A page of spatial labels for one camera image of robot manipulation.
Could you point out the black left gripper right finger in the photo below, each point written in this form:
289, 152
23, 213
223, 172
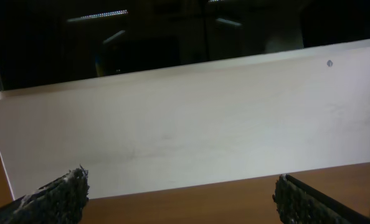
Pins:
298, 203

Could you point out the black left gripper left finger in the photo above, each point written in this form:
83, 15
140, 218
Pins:
60, 201

